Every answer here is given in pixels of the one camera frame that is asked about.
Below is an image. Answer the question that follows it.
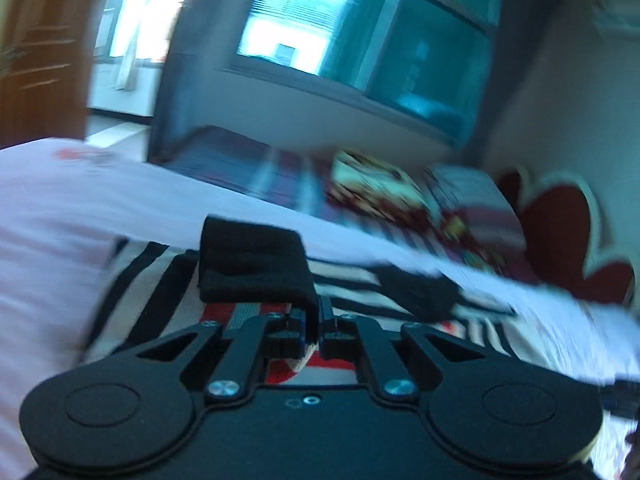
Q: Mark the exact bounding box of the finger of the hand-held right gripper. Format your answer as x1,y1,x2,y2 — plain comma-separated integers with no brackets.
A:
601,379,640,420

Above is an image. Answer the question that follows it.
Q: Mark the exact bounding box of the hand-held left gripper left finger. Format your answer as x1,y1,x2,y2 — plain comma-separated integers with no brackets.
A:
121,307,308,400

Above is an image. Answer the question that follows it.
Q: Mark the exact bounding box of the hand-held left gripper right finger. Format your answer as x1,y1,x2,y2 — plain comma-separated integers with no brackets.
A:
318,296,507,397

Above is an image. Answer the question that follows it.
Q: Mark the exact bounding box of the black white red striped sweater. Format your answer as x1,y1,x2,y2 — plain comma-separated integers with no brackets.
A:
82,215,526,387

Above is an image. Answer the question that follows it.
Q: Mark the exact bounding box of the floral yellow red pillow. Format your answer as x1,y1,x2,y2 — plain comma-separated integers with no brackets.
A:
327,149,453,246

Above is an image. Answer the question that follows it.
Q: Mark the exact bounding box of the dark striped folded blanket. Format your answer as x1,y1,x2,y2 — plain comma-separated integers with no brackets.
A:
167,125,343,211

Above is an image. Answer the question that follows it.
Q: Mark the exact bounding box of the red heart-shaped headboard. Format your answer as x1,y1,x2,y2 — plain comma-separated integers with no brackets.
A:
494,164,637,307

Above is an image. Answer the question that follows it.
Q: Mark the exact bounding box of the striped blue red pillow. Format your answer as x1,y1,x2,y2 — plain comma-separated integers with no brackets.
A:
432,164,528,263

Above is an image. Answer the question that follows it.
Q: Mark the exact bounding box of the floral pink bed sheet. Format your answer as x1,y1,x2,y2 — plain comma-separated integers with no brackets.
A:
0,137,640,480

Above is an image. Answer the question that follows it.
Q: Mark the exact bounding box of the large teal glass window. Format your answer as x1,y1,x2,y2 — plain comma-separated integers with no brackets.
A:
229,0,502,147

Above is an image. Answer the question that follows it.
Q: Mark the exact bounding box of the white curtain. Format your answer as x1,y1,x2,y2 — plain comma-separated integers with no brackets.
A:
114,0,168,92

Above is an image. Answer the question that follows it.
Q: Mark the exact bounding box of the brown wooden door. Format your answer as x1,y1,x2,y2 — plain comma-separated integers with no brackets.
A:
0,0,108,150

